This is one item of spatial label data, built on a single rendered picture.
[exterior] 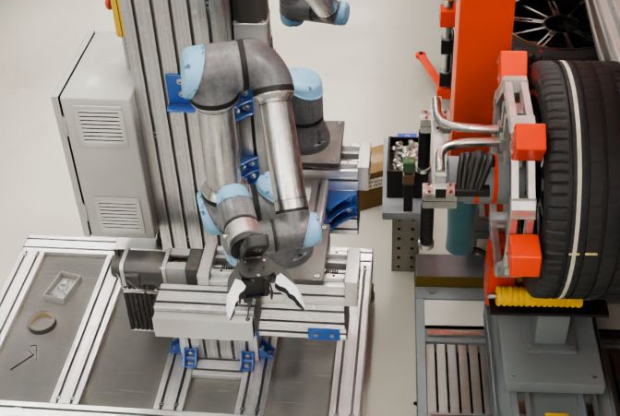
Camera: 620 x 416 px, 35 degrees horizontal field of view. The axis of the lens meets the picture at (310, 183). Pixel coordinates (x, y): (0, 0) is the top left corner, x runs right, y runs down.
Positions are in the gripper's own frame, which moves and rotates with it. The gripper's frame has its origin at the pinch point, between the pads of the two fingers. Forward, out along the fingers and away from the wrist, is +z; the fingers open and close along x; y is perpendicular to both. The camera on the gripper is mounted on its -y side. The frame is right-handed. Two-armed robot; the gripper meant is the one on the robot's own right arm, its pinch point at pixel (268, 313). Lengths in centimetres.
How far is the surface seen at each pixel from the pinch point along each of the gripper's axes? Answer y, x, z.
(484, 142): 18, -75, -60
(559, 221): 18, -82, -29
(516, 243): 26, -74, -31
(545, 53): 74, -158, -164
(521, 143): 3, -74, -43
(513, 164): 12, -75, -45
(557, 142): 3, -83, -42
